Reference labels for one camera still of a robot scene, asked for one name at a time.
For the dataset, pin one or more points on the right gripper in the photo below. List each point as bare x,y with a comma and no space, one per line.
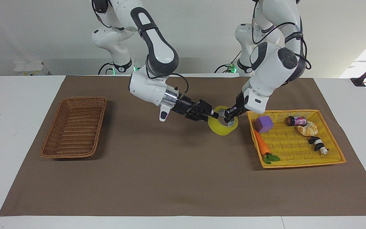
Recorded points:
184,105

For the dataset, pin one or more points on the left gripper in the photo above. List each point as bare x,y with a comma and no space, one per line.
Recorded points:
239,103

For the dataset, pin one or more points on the yellow tape roll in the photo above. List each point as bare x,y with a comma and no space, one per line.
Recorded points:
221,129

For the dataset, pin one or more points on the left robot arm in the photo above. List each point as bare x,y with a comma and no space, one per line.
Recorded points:
270,74

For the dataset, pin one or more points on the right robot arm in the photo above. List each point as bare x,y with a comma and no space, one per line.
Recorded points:
157,47

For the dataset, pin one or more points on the yellow woven basket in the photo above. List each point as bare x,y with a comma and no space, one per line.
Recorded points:
294,146

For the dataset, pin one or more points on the brown wicker basket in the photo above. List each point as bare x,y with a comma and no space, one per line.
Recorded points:
75,127

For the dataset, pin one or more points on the purple cube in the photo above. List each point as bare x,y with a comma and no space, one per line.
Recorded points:
263,124

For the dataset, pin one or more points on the orange toy carrot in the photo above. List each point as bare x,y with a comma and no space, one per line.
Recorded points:
262,146

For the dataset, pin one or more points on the small dark can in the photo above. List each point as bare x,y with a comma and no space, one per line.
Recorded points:
296,121

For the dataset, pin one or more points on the toy croissant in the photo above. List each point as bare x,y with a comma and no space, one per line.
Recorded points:
308,128

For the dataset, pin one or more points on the black and white panda toy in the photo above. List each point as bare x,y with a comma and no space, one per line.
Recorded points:
317,144

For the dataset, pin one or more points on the white box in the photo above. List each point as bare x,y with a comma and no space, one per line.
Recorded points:
30,68

